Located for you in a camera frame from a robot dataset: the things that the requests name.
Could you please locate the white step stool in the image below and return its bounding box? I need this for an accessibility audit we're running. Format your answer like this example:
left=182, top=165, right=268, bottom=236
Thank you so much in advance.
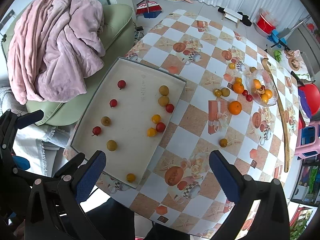
left=222, top=8, right=243, bottom=28

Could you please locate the brown-green round fruit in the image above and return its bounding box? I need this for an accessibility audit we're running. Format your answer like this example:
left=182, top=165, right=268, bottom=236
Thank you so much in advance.
left=221, top=87, right=230, bottom=97

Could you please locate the yellow-green plum fruit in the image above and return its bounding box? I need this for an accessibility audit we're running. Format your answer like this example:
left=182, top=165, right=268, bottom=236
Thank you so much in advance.
left=101, top=116, right=111, bottom=126

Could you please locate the white shallow tray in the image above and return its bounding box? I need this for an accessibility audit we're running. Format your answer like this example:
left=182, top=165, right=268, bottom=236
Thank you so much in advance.
left=70, top=57, right=186, bottom=189

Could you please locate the large orange near centre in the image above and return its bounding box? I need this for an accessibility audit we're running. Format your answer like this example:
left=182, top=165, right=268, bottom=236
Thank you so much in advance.
left=228, top=101, right=242, bottom=115

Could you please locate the large red tomato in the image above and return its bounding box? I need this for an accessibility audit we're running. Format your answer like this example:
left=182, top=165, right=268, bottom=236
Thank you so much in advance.
left=156, top=122, right=166, bottom=133

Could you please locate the red broom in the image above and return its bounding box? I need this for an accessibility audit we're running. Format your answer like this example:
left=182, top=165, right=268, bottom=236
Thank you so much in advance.
left=136, top=0, right=162, bottom=18

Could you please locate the green sofa cushion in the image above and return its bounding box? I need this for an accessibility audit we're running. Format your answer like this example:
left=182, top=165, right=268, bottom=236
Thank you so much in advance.
left=3, top=0, right=134, bottom=126

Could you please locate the yellow orange fruit in bowl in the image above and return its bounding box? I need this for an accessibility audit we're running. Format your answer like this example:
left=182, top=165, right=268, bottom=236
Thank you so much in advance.
left=260, top=89, right=272, bottom=104

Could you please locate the yellow tomato tray bottom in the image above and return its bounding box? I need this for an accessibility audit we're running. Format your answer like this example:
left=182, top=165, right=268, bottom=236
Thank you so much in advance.
left=126, top=173, right=136, bottom=183

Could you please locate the checkered patterned tablecloth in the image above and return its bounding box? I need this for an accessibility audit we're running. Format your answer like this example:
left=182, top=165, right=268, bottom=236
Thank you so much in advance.
left=97, top=9, right=298, bottom=238

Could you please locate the olive yellow tomato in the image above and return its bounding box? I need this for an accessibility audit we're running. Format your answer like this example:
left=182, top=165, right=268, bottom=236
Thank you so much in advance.
left=219, top=138, right=228, bottom=148

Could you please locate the red plastic bucket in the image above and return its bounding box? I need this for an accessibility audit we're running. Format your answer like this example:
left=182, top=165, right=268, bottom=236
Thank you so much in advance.
left=256, top=14, right=276, bottom=35

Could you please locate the orange-yellow tomato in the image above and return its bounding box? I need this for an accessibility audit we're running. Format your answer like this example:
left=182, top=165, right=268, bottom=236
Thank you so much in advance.
left=147, top=127, right=157, bottom=137

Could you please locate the olive green fruit front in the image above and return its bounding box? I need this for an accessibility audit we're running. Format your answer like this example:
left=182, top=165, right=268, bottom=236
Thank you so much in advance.
left=106, top=140, right=118, bottom=151

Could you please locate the pink fleece blanket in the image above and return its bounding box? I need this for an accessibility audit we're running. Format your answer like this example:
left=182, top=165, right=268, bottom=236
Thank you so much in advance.
left=7, top=0, right=105, bottom=105

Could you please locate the green-yellow fruit behind bowl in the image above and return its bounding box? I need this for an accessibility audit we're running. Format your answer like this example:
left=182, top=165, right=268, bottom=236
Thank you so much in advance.
left=249, top=67, right=257, bottom=73

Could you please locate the orange near bowl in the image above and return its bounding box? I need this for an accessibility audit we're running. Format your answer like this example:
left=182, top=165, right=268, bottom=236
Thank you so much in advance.
left=233, top=82, right=245, bottom=94

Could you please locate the yellow-brown round fruit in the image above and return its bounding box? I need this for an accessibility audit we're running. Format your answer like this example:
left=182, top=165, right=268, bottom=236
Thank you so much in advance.
left=159, top=85, right=169, bottom=96

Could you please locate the small red tomato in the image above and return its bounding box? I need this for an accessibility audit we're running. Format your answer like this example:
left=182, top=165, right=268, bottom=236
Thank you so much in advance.
left=165, top=103, right=175, bottom=113

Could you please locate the small yellow tomato by orange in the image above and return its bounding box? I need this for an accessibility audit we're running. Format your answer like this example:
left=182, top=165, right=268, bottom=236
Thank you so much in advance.
left=235, top=77, right=242, bottom=83

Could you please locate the clear glass fruit bowl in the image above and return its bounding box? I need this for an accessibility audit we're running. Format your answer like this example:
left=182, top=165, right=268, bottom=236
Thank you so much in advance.
left=245, top=69, right=278, bottom=107

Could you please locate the pink plastic stool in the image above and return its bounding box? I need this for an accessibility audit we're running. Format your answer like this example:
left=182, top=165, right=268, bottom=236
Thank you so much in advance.
left=295, top=121, right=320, bottom=159

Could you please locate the striped yellow-green tomato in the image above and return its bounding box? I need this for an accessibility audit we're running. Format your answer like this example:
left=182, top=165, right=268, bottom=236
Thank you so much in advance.
left=213, top=89, right=222, bottom=98

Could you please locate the red tomato tray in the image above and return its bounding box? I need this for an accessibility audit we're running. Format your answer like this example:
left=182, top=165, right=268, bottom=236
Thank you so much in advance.
left=117, top=80, right=126, bottom=89

